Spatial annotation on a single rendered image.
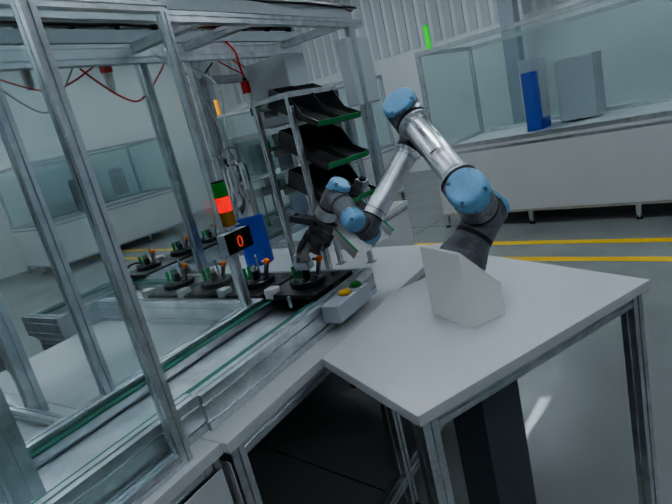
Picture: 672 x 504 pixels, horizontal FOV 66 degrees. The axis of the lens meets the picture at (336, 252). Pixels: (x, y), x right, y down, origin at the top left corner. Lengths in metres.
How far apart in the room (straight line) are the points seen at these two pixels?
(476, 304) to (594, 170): 4.08
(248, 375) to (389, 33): 10.61
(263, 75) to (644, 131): 3.49
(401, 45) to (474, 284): 10.22
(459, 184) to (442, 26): 9.70
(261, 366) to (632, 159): 4.48
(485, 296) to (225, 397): 0.78
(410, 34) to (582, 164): 6.64
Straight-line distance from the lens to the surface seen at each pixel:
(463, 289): 1.51
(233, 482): 1.40
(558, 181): 5.63
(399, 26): 11.57
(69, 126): 1.14
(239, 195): 2.78
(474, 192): 1.46
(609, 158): 5.47
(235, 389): 1.42
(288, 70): 3.09
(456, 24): 10.95
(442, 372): 1.36
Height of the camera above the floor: 1.53
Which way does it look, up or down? 14 degrees down
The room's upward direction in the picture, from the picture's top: 13 degrees counter-clockwise
